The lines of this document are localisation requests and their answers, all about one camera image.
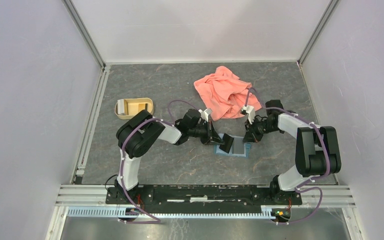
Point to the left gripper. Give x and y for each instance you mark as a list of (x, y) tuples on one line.
[(211, 133)]

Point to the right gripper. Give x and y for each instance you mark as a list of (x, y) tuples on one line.
[(250, 135)]

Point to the black VIP card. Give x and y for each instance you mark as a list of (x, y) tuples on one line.
[(238, 147)]

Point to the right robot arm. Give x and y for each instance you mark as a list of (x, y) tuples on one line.
[(317, 152)]

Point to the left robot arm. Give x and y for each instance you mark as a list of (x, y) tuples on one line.
[(138, 135)]

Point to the gold card in tray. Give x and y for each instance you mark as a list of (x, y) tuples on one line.
[(142, 107)]

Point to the beige oval card tray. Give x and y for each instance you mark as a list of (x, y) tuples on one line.
[(133, 107)]

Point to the stack of cards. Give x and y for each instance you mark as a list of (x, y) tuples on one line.
[(122, 108)]

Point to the pink cloth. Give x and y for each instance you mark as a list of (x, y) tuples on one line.
[(225, 94)]

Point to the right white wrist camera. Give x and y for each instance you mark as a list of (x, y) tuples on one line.
[(249, 111)]

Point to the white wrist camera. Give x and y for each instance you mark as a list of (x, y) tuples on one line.
[(249, 111), (205, 114)]

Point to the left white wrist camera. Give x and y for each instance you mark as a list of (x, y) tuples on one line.
[(205, 114)]

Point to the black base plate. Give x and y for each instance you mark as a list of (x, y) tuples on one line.
[(203, 199)]

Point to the aluminium frame rail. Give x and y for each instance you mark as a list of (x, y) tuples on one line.
[(75, 193)]

